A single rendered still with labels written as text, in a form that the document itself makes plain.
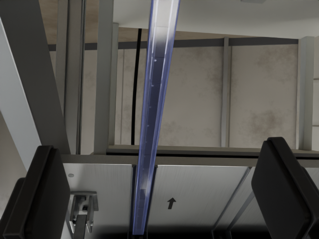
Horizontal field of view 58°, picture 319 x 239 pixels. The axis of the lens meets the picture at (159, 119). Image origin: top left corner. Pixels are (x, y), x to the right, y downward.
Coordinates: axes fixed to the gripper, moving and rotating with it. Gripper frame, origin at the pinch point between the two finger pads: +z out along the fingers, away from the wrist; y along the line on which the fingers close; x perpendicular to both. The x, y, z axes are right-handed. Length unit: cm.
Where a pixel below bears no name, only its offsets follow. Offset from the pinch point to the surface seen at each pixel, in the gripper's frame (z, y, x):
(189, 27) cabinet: 82, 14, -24
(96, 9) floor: 238, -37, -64
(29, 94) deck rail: 8.3, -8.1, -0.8
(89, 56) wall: 311, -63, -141
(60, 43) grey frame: 38.3, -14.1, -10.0
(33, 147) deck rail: 8.6, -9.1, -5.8
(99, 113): 43, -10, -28
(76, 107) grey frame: 31.8, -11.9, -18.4
